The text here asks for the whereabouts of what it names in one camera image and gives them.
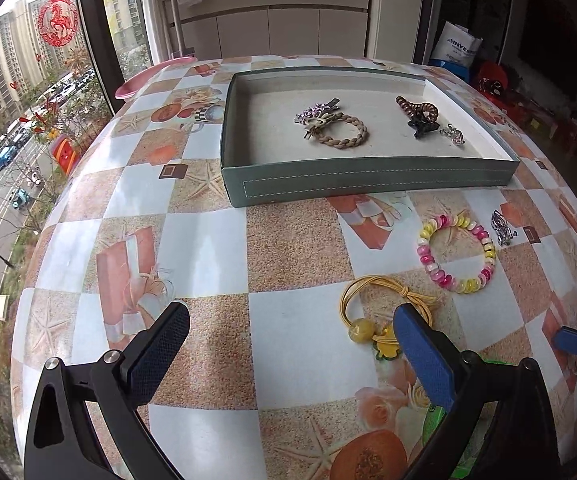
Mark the dark wall television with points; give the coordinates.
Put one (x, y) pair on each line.
(558, 35)

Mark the blue plastic stool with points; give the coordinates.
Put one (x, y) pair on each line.
(451, 66)

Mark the white shopping bag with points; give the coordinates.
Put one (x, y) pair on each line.
(456, 47)

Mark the white mop pole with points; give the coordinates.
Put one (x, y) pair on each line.
(174, 10)

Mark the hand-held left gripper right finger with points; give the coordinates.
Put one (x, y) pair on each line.
(423, 360)

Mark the pile of red gift boxes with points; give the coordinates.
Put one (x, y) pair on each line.
(543, 120)

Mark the small silver hair clip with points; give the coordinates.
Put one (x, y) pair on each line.
(500, 227)

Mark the purple rhinestone hair clip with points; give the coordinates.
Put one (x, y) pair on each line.
(313, 111)

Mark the green translucent bangle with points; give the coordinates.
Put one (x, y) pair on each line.
(434, 422)

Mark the black and red bag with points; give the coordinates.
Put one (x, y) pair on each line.
(493, 86)

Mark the black claw hair clip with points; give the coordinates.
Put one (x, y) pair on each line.
(421, 127)

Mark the silver gem hair clip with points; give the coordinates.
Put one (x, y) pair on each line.
(453, 134)

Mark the grey-green shallow box tray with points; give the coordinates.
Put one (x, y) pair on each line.
(278, 130)

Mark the red round horse window decal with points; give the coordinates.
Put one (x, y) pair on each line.
(58, 22)

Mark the white cabinet counter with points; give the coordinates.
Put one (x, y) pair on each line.
(293, 30)

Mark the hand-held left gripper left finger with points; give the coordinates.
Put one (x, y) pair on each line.
(161, 355)

